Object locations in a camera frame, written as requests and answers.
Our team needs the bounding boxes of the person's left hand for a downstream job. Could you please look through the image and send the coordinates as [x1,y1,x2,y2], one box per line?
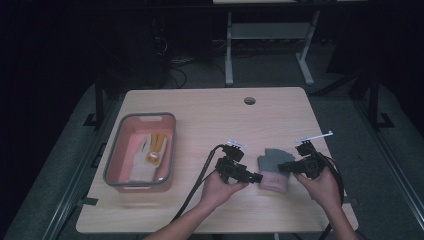
[199,170,250,212]

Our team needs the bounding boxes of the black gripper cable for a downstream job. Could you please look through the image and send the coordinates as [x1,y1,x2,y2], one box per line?
[318,153,345,240]
[170,143,225,223]

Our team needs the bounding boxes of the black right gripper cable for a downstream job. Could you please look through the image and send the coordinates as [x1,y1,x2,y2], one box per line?
[318,153,345,240]

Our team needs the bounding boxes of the person's right hand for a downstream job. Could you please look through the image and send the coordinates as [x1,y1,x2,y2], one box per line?
[292,167,342,211]

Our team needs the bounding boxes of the beige glove with animal figure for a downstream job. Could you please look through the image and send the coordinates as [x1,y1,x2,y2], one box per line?
[129,132,169,183]

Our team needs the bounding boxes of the white metal desk frame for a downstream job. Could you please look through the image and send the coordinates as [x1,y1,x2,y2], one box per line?
[224,9,322,88]

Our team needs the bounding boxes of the cables on floor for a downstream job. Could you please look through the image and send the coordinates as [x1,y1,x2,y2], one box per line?
[164,56,201,90]

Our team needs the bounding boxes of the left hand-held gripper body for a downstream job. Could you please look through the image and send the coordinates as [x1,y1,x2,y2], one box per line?
[214,139,250,185]

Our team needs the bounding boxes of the black metal stand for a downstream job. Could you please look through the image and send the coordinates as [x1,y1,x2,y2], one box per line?
[366,71,396,131]
[83,71,105,132]

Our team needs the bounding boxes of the pink basin with grey rim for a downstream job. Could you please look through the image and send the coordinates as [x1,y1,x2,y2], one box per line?
[102,112,177,194]

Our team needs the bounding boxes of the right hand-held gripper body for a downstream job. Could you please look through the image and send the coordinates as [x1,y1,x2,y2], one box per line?
[294,130,334,180]

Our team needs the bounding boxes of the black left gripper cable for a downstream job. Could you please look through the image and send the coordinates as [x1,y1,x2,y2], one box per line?
[170,143,225,223]

